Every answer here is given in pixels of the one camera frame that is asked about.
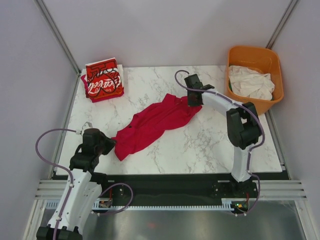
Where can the aluminium corner post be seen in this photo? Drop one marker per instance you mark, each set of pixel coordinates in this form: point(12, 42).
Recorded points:
point(57, 34)
point(282, 23)

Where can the crimson red t-shirt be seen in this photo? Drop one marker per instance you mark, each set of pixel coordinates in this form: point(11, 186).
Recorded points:
point(151, 123)

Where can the white crumpled cloth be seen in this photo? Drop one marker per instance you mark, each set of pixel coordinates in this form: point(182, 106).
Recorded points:
point(249, 83)

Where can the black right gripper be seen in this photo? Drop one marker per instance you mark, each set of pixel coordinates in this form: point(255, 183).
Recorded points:
point(190, 102)

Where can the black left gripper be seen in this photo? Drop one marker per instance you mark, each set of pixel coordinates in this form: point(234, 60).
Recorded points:
point(110, 143)

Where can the right aluminium corner post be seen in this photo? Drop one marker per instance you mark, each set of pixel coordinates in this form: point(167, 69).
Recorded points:
point(282, 23)

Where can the left aluminium corner post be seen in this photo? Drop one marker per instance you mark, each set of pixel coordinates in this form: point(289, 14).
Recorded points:
point(57, 34)

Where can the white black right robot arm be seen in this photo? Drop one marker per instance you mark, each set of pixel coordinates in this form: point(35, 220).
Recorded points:
point(244, 129)

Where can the orange plastic basket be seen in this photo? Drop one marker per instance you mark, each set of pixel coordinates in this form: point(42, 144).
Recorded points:
point(259, 59)

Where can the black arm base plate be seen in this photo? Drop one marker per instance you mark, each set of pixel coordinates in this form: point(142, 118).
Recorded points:
point(121, 193)

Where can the red Coca-Cola folded shirt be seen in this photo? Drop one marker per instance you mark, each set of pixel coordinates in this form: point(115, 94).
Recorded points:
point(103, 69)

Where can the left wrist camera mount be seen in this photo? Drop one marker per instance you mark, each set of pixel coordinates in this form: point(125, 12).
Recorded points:
point(85, 126)

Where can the aluminium frame rail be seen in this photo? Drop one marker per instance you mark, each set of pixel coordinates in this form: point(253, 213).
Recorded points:
point(221, 189)

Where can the white slotted cable duct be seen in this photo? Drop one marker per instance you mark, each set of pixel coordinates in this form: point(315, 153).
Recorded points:
point(226, 205)

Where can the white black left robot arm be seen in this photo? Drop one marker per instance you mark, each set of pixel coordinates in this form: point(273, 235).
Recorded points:
point(83, 188)

